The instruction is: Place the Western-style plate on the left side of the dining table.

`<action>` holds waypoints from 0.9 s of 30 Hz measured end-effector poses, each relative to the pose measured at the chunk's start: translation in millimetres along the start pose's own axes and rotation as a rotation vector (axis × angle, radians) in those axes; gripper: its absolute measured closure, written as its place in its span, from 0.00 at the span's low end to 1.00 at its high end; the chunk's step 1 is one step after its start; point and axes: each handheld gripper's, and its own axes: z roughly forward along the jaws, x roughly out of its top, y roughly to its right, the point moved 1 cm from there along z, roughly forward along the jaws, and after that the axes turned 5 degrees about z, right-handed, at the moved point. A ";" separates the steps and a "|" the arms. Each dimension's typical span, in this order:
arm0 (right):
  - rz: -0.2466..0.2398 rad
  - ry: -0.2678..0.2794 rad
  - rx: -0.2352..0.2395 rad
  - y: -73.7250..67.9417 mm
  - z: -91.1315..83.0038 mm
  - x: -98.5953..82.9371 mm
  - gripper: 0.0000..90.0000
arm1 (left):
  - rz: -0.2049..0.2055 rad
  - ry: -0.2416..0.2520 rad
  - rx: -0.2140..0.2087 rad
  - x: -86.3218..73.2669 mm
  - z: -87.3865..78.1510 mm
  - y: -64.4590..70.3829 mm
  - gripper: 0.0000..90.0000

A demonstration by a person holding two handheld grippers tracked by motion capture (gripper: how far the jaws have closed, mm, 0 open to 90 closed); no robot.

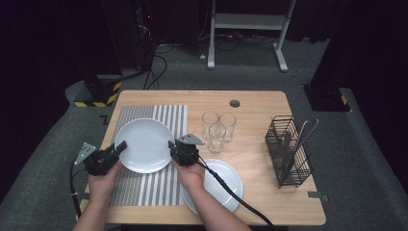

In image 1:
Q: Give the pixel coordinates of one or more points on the black yellow striped base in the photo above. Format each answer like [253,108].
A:
[102,91]

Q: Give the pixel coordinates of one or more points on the grey table grommet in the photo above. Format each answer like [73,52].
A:
[234,103]

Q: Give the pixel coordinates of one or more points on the grey metal utensil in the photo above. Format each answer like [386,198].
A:
[286,144]

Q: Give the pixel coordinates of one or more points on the grey tape strip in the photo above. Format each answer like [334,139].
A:
[316,194]
[84,196]

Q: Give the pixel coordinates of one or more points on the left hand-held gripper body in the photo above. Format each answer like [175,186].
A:
[101,160]

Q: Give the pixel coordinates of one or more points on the clear drinking glass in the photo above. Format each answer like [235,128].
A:
[229,126]
[217,141]
[209,122]

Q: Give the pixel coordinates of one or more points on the person's right hand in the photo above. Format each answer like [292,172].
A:
[191,176]

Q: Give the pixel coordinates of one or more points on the person's left hand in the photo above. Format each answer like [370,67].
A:
[102,186]

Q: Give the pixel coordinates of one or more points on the white metal stand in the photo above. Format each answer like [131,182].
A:
[250,21]

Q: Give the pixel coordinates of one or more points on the white plate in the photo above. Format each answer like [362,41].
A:
[144,146]
[224,176]

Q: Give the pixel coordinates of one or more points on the grey striped placemat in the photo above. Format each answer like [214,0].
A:
[160,192]

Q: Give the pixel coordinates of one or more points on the silver spoon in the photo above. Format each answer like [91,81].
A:
[311,127]

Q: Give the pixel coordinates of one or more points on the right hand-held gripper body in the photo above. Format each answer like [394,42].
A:
[186,154]

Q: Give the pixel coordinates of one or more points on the dark equipment rack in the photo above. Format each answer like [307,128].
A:
[146,32]

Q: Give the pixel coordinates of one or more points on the dark stand base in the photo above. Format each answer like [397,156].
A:
[325,99]

